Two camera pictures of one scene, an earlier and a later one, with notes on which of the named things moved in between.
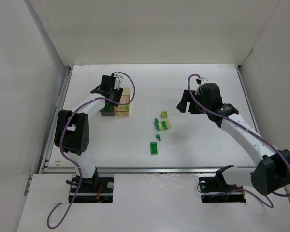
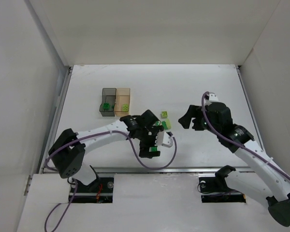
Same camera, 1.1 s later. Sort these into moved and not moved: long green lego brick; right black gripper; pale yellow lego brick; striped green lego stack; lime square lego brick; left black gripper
Moved: right black gripper; left black gripper
Not moved: lime square lego brick; striped green lego stack; long green lego brick; pale yellow lego brick
